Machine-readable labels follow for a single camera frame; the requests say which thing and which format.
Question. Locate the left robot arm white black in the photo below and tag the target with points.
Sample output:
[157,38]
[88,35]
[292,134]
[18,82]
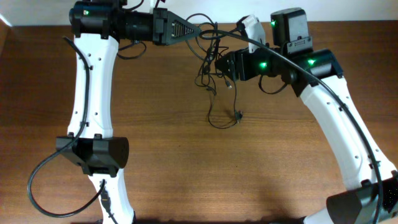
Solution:
[98,27]

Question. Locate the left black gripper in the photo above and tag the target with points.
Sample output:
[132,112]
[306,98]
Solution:
[160,27]

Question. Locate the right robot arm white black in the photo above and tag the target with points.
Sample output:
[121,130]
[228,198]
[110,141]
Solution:
[316,77]

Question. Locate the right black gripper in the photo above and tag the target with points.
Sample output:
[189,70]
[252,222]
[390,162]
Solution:
[232,65]

